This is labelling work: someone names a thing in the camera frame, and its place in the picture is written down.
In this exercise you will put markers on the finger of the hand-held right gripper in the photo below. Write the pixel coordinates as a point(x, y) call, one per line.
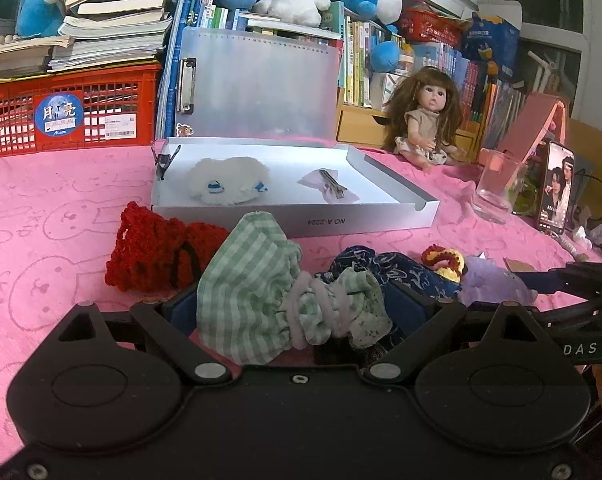
point(581, 277)
point(566, 314)

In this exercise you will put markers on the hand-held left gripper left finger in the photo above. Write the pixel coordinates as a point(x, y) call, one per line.
point(183, 310)

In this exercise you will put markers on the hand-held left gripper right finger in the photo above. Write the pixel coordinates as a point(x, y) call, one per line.
point(403, 310)

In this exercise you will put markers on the yellow red knitted dragon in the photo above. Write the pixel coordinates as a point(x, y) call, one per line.
point(443, 260)

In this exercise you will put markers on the red knitted bow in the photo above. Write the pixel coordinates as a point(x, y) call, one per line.
point(151, 250)

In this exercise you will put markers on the green checkered scrunchie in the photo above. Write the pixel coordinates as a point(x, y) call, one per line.
point(256, 280)

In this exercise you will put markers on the purple knitted hair accessory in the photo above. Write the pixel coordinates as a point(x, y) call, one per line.
point(491, 280)

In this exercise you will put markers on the shallow white cardboard box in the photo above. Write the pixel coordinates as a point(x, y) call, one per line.
point(281, 187)

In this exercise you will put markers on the brown cardboard piece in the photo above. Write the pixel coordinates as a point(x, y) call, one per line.
point(518, 265)

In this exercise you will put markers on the smartphone with lit screen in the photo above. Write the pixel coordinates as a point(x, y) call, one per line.
point(557, 187)

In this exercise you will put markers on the clear glass mug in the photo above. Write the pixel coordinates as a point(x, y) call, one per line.
point(498, 190)

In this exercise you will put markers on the white fluffy hair accessory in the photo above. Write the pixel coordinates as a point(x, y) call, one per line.
point(228, 180)

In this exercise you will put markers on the metal clip with sheer bow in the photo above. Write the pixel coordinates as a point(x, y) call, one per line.
point(328, 185)

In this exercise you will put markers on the black binder clip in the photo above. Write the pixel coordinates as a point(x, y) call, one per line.
point(165, 160)

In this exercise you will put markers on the pink folding stand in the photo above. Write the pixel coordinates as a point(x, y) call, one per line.
point(531, 120)

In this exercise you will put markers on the pink bunny-print towel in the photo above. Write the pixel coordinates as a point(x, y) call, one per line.
point(56, 185)

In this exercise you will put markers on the long-haired baby doll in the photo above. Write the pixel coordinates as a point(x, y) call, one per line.
point(428, 110)

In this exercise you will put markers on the white pipe rack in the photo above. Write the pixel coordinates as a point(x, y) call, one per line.
point(543, 72)

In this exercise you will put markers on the translucent plastic document case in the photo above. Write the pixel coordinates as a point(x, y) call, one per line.
point(266, 85)

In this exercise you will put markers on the dark blue printed carton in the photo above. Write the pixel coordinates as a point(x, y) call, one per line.
point(493, 45)

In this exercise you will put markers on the red plastic crate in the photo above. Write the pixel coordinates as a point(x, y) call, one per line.
point(21, 120)

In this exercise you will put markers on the blue plastic folders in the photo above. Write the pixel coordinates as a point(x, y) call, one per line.
point(170, 60)

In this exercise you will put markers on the row of upright books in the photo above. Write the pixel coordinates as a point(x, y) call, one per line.
point(361, 60)

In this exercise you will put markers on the red plastic basket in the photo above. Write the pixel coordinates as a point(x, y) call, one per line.
point(431, 27)

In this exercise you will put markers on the stack of lying books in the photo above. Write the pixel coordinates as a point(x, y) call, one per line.
point(106, 25)

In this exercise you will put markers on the blue white cat plush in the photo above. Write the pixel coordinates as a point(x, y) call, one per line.
point(38, 5)

